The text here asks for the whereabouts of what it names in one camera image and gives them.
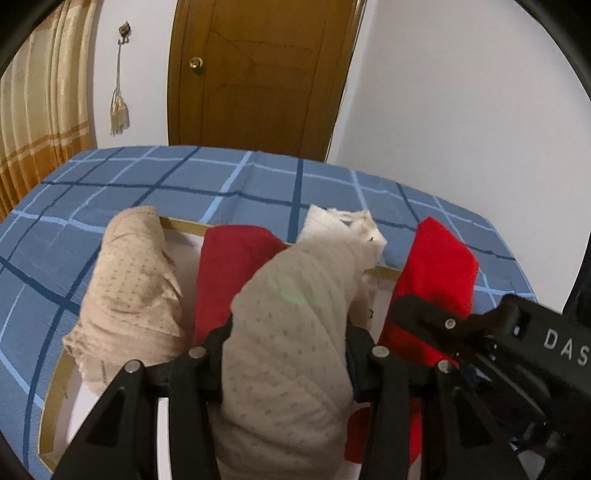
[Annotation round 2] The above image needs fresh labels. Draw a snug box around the brown wooden door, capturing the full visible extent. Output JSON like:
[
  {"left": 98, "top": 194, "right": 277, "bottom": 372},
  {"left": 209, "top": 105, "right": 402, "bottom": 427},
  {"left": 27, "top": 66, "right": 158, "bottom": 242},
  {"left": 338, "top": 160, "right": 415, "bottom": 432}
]
[{"left": 167, "top": 0, "right": 368, "bottom": 162}]

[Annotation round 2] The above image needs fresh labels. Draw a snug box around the beige patterned curtain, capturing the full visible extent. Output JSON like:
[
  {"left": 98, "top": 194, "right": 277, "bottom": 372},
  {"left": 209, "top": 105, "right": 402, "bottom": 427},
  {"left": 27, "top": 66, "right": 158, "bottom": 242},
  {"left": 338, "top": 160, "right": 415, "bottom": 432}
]
[{"left": 0, "top": 0, "right": 96, "bottom": 222}]

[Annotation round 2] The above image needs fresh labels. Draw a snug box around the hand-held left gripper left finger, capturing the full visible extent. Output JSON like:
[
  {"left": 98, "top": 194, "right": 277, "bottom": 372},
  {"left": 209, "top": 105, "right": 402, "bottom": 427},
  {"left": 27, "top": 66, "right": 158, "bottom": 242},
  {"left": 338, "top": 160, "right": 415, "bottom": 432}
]
[{"left": 53, "top": 318, "right": 234, "bottom": 480}]

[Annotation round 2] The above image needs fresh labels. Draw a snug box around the blue checked tablecloth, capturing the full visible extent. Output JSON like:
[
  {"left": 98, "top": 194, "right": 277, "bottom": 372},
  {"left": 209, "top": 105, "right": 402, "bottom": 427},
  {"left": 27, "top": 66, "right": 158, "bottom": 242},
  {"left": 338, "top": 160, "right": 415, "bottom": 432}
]
[{"left": 0, "top": 145, "right": 539, "bottom": 480}]

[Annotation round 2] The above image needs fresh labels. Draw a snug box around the cream curtain tassel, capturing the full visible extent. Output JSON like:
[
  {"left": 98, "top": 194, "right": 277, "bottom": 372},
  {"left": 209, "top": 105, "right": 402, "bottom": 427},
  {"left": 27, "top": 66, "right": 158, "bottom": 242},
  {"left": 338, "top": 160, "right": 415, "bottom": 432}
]
[{"left": 109, "top": 44, "right": 131, "bottom": 136}]

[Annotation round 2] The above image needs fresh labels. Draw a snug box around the shallow cardboard box tray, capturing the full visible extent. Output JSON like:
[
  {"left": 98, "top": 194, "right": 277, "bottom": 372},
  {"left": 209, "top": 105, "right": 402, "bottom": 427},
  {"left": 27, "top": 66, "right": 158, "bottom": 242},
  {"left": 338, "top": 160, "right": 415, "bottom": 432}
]
[{"left": 37, "top": 215, "right": 402, "bottom": 480}]

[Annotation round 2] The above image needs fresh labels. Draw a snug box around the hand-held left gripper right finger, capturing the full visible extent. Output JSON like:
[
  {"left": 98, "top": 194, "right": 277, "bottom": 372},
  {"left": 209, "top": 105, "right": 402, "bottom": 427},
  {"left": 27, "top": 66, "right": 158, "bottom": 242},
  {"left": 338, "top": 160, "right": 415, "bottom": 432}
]
[{"left": 346, "top": 325, "right": 527, "bottom": 480}]

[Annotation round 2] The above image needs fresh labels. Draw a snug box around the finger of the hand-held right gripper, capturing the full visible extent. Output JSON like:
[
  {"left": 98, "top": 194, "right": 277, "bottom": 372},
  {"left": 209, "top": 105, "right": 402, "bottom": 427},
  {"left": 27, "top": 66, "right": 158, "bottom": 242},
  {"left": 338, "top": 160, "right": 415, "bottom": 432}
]
[{"left": 387, "top": 294, "right": 497, "bottom": 370}]

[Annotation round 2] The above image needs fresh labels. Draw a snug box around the cream white underwear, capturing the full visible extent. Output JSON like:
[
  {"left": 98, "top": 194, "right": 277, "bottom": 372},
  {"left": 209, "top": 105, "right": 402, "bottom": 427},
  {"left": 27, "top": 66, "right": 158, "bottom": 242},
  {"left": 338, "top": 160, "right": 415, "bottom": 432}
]
[{"left": 215, "top": 204, "right": 387, "bottom": 480}]

